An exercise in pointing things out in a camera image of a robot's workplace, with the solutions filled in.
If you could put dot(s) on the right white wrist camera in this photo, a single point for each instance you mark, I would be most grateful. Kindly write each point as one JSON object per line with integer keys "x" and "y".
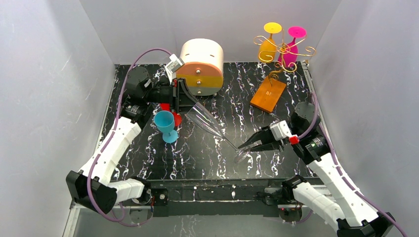
{"x": 282, "y": 132}

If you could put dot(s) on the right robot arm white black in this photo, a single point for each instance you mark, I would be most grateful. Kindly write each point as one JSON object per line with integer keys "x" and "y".
{"x": 348, "y": 212}

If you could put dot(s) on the round pastel drawer cabinet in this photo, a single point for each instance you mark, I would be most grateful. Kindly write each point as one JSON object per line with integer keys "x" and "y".
{"x": 203, "y": 66}

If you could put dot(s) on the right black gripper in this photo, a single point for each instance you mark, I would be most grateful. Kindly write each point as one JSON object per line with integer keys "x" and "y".
{"x": 273, "y": 139}

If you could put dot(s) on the black front mounting rail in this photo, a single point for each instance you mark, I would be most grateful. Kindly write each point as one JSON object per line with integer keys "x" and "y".
{"x": 221, "y": 197}

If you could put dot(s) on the wooden rack base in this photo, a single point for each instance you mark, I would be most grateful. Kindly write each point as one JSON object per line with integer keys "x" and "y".
{"x": 268, "y": 94}

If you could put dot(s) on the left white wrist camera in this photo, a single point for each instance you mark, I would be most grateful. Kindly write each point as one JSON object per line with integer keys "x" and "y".
{"x": 173, "y": 66}

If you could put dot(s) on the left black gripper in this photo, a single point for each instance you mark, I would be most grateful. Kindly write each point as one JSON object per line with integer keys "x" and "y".
{"x": 175, "y": 96}

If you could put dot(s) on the gold wire glass rack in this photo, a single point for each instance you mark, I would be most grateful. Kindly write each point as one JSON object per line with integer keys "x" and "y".
{"x": 309, "y": 51}

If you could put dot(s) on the red wine glass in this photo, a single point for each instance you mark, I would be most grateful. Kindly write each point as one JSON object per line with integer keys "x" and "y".
{"x": 177, "y": 117}

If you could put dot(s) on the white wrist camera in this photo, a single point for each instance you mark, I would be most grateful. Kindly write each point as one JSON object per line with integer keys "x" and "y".
{"x": 173, "y": 66}
{"x": 282, "y": 132}

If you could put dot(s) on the yellow wine glass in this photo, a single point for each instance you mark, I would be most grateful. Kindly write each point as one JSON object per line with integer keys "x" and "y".
{"x": 268, "y": 48}

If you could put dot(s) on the clear wine glass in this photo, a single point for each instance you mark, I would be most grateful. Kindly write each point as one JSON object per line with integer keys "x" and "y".
{"x": 202, "y": 118}

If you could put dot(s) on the magenta wine glass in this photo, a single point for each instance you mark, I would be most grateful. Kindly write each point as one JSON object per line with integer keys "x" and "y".
{"x": 291, "y": 49}

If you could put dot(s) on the blue wine glass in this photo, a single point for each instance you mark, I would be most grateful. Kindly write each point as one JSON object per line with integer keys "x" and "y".
{"x": 165, "y": 123}

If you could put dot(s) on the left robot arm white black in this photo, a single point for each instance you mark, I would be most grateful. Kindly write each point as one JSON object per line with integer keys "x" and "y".
{"x": 91, "y": 185}

